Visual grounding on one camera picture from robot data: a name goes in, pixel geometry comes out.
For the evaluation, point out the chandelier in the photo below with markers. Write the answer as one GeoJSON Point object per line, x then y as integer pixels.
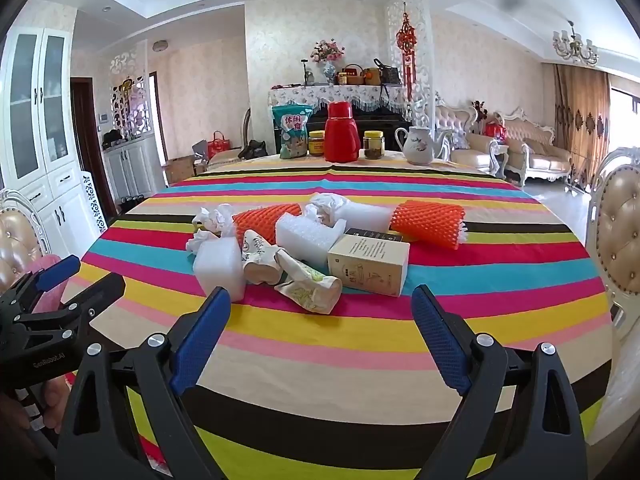
{"type": "Point", "coordinates": [575, 45]}

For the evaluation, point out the pink flower bouquet vase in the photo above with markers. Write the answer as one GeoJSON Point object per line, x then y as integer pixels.
{"type": "Point", "coordinates": [328, 55]}

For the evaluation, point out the white teapot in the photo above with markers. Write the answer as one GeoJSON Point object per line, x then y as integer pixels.
{"type": "Point", "coordinates": [419, 146]}

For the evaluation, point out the tan cardboard box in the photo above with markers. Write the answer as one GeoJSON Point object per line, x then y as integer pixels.
{"type": "Point", "coordinates": [370, 265]}

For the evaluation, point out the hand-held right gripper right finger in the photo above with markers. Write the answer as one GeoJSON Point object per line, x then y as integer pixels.
{"type": "Point", "coordinates": [440, 340]}

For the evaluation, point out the low white cabinet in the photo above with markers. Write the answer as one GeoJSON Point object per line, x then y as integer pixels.
{"type": "Point", "coordinates": [132, 165]}

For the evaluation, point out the floral lace piano cloth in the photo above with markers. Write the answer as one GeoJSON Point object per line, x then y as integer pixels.
{"type": "Point", "coordinates": [350, 95]}

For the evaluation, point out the green snack bag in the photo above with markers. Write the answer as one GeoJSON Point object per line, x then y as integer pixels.
{"type": "Point", "coordinates": [292, 130]}

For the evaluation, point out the person's left hand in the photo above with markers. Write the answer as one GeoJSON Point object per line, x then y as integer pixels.
{"type": "Point", "coordinates": [54, 397]}

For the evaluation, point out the dark handbag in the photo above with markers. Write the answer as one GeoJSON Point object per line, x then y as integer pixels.
{"type": "Point", "coordinates": [389, 74]}

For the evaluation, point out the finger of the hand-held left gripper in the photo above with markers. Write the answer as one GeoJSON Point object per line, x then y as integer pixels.
{"type": "Point", "coordinates": [55, 270]}
{"type": "Point", "coordinates": [102, 292]}

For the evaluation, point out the tall white glass-door cabinet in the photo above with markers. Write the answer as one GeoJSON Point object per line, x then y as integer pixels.
{"type": "Point", "coordinates": [45, 135]}

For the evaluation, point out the clear plastic bag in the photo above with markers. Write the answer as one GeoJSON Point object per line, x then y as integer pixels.
{"type": "Point", "coordinates": [325, 205]}

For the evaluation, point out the ornate tan padded chair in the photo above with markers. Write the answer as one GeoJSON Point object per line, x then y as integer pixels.
{"type": "Point", "coordinates": [17, 245]}
{"type": "Point", "coordinates": [620, 230]}

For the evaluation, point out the crushed paper cup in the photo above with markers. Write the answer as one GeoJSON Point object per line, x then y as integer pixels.
{"type": "Point", "coordinates": [260, 260]}
{"type": "Point", "coordinates": [310, 285]}

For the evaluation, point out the yellow label jar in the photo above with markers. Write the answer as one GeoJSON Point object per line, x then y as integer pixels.
{"type": "Point", "coordinates": [316, 143]}

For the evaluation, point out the brown cardboard floor box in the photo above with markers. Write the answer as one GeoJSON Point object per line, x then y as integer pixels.
{"type": "Point", "coordinates": [180, 168]}

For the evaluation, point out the red knot wall ornament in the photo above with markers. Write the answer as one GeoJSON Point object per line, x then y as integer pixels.
{"type": "Point", "coordinates": [406, 45]}

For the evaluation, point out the cream ornate sofa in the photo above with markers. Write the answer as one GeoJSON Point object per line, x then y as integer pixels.
{"type": "Point", "coordinates": [540, 152]}

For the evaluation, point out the white patterned floor panel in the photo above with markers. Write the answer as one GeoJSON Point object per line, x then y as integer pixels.
{"type": "Point", "coordinates": [92, 200]}

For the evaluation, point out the smooth white foam block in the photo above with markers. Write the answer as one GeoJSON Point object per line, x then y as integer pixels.
{"type": "Point", "coordinates": [220, 267]}

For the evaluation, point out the cream ornate armchair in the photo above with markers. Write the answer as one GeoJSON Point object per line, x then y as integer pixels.
{"type": "Point", "coordinates": [462, 140]}

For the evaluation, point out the white plastic bag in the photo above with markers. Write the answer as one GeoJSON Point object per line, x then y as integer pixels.
{"type": "Point", "coordinates": [305, 235]}
{"type": "Point", "coordinates": [367, 216]}

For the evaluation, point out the small red gift bag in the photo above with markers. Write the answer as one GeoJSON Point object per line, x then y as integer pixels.
{"type": "Point", "coordinates": [495, 131]}

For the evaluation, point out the cream wooden chair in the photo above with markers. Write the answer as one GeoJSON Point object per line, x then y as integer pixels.
{"type": "Point", "coordinates": [225, 159]}

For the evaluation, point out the striped colourful tablecloth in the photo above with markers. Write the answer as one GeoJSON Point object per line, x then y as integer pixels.
{"type": "Point", "coordinates": [320, 345]}

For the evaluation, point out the white lattice partition screen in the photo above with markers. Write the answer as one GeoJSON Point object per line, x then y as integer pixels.
{"type": "Point", "coordinates": [127, 95]}
{"type": "Point", "coordinates": [420, 75]}

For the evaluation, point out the orange foam net sleeve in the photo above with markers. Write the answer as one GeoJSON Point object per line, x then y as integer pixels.
{"type": "Point", "coordinates": [430, 225]}
{"type": "Point", "coordinates": [265, 220]}

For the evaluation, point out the red thermos jug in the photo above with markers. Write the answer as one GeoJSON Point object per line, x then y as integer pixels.
{"type": "Point", "coordinates": [342, 132]}

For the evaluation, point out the dark bag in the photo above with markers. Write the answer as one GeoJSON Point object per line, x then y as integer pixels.
{"type": "Point", "coordinates": [254, 150]}

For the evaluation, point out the waste bin with pink bag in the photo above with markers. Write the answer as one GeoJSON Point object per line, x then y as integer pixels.
{"type": "Point", "coordinates": [50, 282]}

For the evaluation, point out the brown patterned curtain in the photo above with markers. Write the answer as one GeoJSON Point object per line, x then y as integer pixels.
{"type": "Point", "coordinates": [582, 120]}

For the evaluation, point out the jar with dark contents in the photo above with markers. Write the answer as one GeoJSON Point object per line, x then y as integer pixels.
{"type": "Point", "coordinates": [373, 146]}

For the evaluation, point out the row of dark shoes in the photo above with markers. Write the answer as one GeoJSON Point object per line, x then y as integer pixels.
{"type": "Point", "coordinates": [130, 203]}

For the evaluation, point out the brown woven basket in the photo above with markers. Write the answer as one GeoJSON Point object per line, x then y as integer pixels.
{"type": "Point", "coordinates": [352, 76]}

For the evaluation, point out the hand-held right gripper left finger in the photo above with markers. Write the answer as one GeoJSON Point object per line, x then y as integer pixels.
{"type": "Point", "coordinates": [200, 340]}

